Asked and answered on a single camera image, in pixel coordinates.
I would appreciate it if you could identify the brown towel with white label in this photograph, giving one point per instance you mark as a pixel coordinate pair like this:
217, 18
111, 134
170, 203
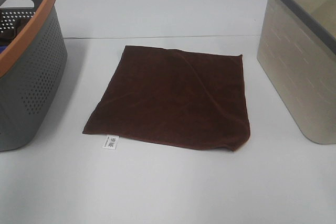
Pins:
177, 98

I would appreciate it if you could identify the beige basket grey rim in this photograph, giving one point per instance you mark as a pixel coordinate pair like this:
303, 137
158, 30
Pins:
297, 52

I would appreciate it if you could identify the grey perforated basket orange rim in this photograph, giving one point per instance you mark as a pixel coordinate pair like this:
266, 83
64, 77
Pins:
32, 67

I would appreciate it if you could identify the blue cloth in basket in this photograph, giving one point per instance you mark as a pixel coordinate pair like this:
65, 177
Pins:
2, 48

